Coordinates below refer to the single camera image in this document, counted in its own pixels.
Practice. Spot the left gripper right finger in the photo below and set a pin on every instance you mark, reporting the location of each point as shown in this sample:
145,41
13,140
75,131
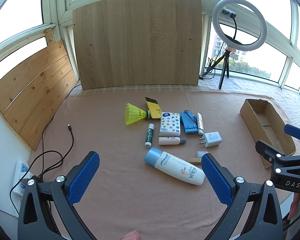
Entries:
264,220

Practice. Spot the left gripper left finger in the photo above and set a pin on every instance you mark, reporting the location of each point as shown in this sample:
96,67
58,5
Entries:
35,217

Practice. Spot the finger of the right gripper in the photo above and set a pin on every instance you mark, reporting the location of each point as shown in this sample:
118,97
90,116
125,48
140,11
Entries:
292,131
267,151

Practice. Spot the cardboard box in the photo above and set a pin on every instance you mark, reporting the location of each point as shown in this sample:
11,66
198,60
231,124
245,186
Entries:
265,127

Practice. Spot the white usb charger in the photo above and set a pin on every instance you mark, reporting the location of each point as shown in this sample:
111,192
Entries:
210,139

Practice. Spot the small white cap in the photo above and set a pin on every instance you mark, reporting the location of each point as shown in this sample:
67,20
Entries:
200,154

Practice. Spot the wooden clothespin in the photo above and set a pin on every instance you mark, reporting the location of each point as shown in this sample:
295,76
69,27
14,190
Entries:
195,160

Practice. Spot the blue phone stand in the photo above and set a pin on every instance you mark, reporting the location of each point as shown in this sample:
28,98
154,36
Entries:
189,122

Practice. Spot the tissue pack with smileys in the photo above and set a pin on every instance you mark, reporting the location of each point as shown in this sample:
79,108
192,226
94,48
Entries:
169,125

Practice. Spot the small pink white bottle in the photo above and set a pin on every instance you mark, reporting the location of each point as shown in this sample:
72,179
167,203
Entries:
171,141

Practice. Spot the white blue sunscreen bottle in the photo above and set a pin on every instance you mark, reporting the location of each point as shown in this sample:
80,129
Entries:
174,166

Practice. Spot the green white lip balm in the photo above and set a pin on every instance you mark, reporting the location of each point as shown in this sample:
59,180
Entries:
149,135

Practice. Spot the yellow black card pack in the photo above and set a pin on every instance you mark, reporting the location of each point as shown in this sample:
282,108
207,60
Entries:
154,108

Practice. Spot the yellow shuttlecock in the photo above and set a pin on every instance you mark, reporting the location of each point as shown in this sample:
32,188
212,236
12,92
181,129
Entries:
134,114

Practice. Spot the person's right hand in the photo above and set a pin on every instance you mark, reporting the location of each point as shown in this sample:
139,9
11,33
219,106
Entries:
294,206

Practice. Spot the person's left hand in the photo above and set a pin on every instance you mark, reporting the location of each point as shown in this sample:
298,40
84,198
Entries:
133,235

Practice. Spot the white power strip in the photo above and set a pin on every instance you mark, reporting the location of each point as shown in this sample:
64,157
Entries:
21,176

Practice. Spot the pine slat headboard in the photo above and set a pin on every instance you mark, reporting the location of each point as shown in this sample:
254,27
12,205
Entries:
32,92

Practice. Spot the webcam on gooseneck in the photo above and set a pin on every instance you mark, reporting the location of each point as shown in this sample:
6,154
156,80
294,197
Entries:
232,15

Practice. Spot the large oak wood board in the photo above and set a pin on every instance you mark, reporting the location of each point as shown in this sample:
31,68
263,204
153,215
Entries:
138,42

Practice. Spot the white ring light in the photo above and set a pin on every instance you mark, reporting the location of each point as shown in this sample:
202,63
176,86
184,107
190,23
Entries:
232,42

